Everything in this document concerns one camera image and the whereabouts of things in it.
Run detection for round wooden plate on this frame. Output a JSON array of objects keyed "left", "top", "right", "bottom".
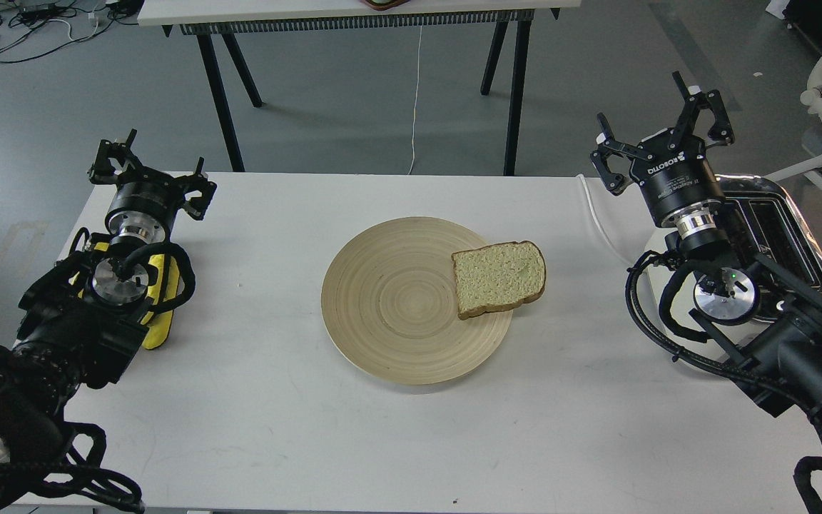
[{"left": 322, "top": 217, "right": 513, "bottom": 386}]

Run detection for black power strip with cables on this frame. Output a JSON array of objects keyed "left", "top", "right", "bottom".
[{"left": 0, "top": 1, "right": 144, "bottom": 65}]

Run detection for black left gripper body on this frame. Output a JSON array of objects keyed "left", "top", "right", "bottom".
[{"left": 108, "top": 172, "right": 185, "bottom": 230}]

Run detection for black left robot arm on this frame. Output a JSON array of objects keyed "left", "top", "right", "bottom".
[{"left": 0, "top": 131, "right": 218, "bottom": 513}]

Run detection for slice of bread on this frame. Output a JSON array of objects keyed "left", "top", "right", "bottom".
[{"left": 451, "top": 241, "right": 547, "bottom": 320}]

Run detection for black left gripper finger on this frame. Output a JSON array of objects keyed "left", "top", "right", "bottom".
[
  {"left": 88, "top": 129, "right": 146, "bottom": 186},
  {"left": 167, "top": 157, "right": 218, "bottom": 221}
]

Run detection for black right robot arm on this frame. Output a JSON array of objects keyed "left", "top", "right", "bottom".
[{"left": 590, "top": 72, "right": 822, "bottom": 513}]

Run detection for white toaster power cable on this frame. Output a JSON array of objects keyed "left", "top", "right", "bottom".
[{"left": 576, "top": 174, "right": 649, "bottom": 266}]

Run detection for white chrome toaster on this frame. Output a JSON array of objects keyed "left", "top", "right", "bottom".
[{"left": 694, "top": 175, "right": 822, "bottom": 326}]

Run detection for white hanging cable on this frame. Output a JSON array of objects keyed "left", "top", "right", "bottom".
[{"left": 408, "top": 26, "right": 424, "bottom": 176}]

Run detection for white background table black legs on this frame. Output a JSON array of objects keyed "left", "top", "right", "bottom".
[{"left": 137, "top": 1, "right": 579, "bottom": 176}]

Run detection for yellow cloth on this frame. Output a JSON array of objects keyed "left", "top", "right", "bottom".
[{"left": 72, "top": 238, "right": 183, "bottom": 351}]

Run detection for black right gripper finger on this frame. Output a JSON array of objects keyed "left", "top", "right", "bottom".
[
  {"left": 668, "top": 71, "right": 736, "bottom": 151},
  {"left": 590, "top": 113, "right": 651, "bottom": 196}
]

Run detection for brown object on background table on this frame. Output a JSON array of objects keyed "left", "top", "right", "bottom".
[{"left": 362, "top": 0, "right": 407, "bottom": 11}]

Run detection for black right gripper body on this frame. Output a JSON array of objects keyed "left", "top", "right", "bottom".
[{"left": 629, "top": 128, "right": 726, "bottom": 228}]

